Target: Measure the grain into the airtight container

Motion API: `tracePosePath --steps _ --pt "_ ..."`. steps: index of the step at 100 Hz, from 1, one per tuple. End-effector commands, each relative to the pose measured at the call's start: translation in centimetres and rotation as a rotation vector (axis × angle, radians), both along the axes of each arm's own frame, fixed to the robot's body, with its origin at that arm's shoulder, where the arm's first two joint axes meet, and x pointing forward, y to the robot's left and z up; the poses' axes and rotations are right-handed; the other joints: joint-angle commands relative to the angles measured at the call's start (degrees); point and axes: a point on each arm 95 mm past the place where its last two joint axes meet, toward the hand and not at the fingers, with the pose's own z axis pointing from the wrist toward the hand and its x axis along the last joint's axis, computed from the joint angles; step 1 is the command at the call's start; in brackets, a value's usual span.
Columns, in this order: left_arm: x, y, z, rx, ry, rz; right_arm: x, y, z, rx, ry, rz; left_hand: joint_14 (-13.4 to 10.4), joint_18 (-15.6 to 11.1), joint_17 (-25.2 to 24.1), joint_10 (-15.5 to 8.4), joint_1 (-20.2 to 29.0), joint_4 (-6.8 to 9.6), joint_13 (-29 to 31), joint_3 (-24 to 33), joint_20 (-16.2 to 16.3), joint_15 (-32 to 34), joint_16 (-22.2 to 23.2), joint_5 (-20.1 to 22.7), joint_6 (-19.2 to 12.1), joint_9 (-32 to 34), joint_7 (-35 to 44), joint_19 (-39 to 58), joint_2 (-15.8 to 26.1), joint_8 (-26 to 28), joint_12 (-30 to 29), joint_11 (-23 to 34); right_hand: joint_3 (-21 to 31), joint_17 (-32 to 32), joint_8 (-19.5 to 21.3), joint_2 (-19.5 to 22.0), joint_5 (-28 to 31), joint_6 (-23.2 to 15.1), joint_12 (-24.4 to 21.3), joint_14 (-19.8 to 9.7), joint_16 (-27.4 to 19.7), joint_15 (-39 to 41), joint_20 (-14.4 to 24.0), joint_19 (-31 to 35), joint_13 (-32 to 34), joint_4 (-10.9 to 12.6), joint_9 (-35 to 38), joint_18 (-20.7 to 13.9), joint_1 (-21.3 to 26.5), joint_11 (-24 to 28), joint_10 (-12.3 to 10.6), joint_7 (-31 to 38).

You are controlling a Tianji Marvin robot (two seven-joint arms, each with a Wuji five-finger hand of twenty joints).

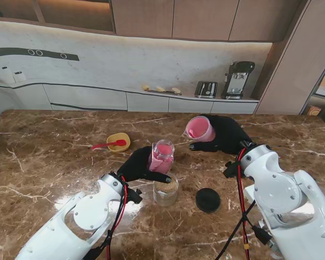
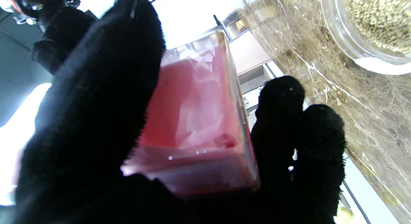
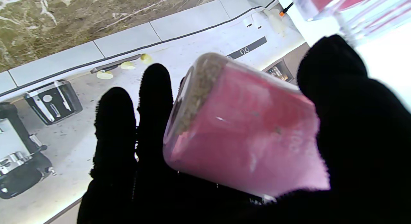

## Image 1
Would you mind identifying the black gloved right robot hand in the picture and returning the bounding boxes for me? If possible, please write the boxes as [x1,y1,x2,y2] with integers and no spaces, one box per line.
[188,114,254,155]

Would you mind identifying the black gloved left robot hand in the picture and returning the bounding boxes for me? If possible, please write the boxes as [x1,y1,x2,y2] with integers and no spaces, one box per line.
[116,146,172,183]

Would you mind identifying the pink container with white lid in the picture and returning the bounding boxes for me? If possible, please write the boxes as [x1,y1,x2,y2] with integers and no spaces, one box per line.
[147,139,176,175]

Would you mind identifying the yellow plastic bowl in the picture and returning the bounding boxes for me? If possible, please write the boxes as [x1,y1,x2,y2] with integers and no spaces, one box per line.
[106,132,131,152]

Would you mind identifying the pink measuring cup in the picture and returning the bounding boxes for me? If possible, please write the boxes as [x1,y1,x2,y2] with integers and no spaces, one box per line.
[183,115,216,142]

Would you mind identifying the red measuring spoon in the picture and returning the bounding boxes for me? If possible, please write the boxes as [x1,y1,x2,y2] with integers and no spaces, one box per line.
[90,139,127,151]

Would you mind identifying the clear glass grain jar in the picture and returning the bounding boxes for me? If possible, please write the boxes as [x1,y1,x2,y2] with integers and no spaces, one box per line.
[153,173,179,207]

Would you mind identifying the black round jar lid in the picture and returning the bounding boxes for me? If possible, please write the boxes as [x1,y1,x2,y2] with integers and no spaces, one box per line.
[195,188,222,213]

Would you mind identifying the black toaster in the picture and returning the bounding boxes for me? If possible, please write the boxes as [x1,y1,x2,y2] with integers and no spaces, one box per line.
[194,80,218,99]

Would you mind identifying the black espresso machine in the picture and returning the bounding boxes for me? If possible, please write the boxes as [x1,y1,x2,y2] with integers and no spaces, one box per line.
[221,61,256,100]

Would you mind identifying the dark wooden serving board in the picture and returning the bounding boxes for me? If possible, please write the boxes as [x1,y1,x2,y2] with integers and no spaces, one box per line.
[147,89,183,96]

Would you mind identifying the white counter cabinet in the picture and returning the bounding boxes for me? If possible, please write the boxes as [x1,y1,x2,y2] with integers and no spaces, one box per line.
[0,78,261,114]

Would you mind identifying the orange printed box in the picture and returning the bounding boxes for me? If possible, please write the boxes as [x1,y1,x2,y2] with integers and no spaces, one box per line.
[305,105,322,117]

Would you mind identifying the short white bottle black cap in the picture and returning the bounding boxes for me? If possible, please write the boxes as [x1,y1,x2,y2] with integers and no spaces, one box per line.
[12,71,27,83]

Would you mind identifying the tall white bottle black cap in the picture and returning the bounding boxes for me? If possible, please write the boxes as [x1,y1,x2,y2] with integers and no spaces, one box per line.
[0,66,15,84]

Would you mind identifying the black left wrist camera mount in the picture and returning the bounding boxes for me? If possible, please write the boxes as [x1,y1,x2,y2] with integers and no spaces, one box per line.
[127,186,144,204]

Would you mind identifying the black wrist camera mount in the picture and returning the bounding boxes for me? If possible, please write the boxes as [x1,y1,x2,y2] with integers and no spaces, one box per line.
[223,161,241,179]
[127,186,144,204]

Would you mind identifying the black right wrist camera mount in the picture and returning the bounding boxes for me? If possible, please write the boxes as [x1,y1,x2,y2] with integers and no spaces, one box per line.
[223,161,241,179]

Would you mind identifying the red black left arm cables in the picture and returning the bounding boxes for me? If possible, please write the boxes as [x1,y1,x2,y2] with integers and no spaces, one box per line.
[86,175,128,260]

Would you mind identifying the red black arm cables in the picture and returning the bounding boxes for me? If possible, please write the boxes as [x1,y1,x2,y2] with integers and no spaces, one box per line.
[215,147,274,260]
[86,175,128,260]

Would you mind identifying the red black right arm cables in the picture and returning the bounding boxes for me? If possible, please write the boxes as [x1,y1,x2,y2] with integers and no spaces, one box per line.
[215,147,274,260]

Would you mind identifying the wooden wall cabinets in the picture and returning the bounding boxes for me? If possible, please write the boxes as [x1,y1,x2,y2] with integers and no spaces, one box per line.
[0,0,312,43]

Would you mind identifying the black wall panel with rings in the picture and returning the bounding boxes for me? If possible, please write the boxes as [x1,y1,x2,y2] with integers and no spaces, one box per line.
[0,48,80,62]

